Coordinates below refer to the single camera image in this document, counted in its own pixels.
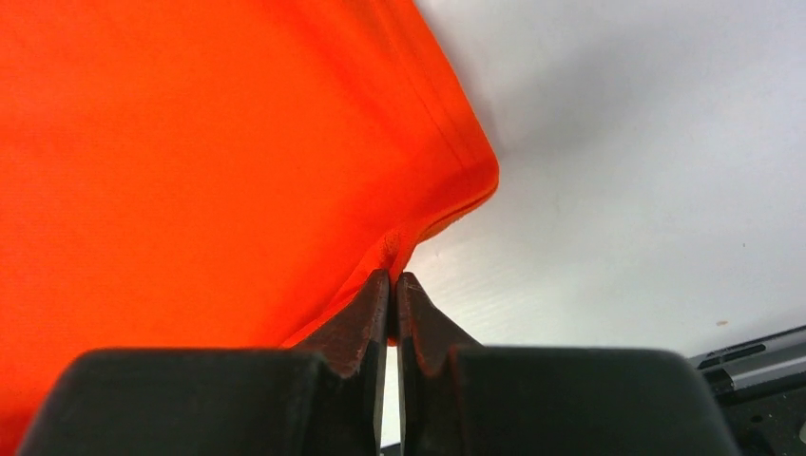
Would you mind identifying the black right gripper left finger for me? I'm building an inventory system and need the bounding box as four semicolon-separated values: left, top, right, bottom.
295;270;391;455

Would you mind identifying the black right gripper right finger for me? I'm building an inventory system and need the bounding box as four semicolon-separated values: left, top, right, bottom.
394;272;480;455

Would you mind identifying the orange t-shirt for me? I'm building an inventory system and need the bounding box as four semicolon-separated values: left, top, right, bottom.
1;1;499;455

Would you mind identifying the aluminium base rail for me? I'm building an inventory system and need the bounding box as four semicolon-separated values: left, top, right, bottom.
689;326;805;397

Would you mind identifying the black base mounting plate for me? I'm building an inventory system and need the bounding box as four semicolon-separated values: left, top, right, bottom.
720;388;805;456

